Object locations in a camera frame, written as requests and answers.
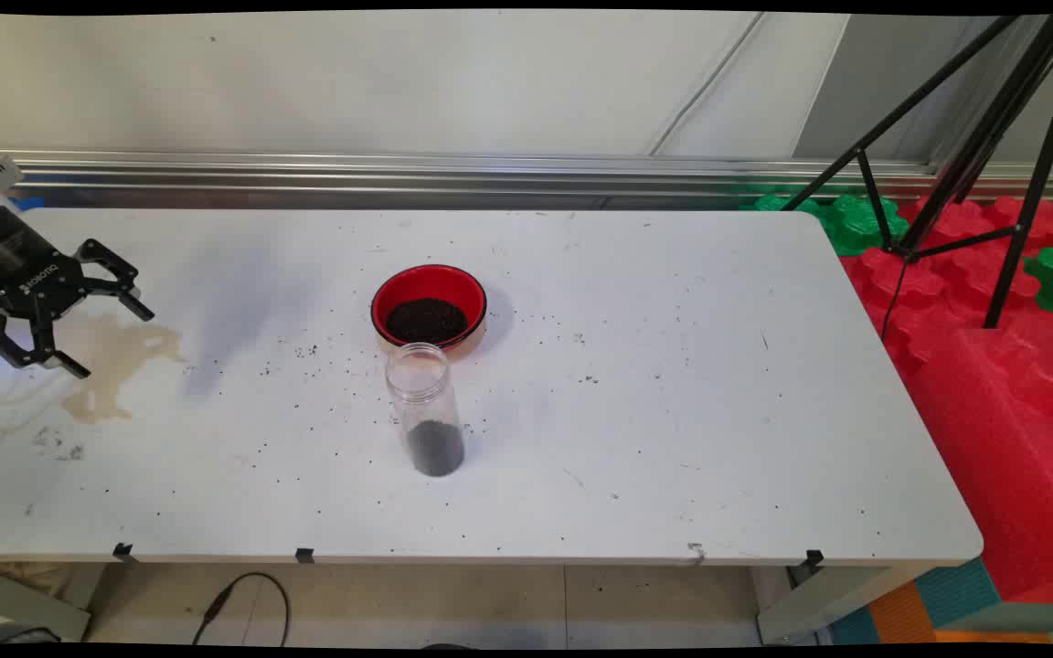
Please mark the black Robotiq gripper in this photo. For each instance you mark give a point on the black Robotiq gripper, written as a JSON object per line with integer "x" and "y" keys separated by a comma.
{"x": 19, "y": 260}

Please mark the clear plastic jar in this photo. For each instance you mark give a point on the clear plastic jar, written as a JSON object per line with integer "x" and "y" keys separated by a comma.
{"x": 424, "y": 402}

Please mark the black seeds portion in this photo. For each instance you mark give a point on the black seeds portion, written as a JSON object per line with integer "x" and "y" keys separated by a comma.
{"x": 435, "y": 450}

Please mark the grey table leg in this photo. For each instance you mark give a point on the grey table leg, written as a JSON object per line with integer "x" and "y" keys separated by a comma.
{"x": 24, "y": 603}
{"x": 828, "y": 603}

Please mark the red bowl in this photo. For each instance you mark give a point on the red bowl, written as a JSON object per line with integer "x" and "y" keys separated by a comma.
{"x": 398, "y": 292}

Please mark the black seeds pile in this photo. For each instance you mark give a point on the black seeds pile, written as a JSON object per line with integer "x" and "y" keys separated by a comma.
{"x": 426, "y": 320}

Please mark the red foam puzzle mat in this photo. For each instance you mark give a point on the red foam puzzle mat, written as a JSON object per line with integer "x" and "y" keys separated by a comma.
{"x": 947, "y": 283}

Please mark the orange foam mat tile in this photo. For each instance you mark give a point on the orange foam mat tile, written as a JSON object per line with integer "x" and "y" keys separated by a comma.
{"x": 901, "y": 614}

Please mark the black tripod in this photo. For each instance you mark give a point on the black tripod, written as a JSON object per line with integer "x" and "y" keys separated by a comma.
{"x": 983, "y": 137}

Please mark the teal foam mat tile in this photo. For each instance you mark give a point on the teal foam mat tile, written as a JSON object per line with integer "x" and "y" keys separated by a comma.
{"x": 956, "y": 589}

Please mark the aluminium rail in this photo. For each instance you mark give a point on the aluminium rail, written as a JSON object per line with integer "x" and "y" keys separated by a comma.
{"x": 490, "y": 174}

